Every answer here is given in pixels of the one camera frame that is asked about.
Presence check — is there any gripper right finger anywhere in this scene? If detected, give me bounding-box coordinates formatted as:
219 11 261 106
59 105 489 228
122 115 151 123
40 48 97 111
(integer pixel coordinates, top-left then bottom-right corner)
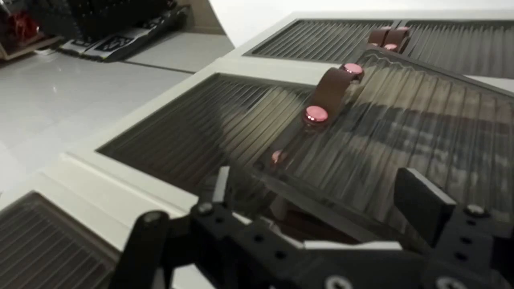
394 168 514 289

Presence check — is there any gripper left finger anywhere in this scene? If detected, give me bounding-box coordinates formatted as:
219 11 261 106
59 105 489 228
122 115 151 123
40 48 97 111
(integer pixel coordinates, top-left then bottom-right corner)
108 167 314 289

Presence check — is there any dark-framed ribbed glass cabinet door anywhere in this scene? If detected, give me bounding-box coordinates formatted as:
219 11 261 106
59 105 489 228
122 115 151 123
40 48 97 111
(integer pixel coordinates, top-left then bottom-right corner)
225 46 514 251

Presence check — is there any white cabinet with glass doors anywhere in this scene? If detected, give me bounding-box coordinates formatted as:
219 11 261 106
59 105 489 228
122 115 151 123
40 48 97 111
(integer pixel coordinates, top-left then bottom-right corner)
0 10 514 289

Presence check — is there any white-framed ribbed glass cabinet door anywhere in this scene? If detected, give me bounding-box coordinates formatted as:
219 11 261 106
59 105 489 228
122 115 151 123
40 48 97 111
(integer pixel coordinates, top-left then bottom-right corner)
400 18 514 81
0 177 125 289
237 16 400 67
60 56 322 225

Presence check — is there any black and white patterned mat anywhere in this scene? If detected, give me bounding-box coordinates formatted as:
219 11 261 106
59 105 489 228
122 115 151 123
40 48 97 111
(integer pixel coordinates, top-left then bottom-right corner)
58 5 190 63

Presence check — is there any brown leather door handle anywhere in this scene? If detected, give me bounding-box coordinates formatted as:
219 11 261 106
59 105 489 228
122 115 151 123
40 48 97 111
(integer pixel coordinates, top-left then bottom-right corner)
367 26 392 48
302 62 365 126
383 26 411 53

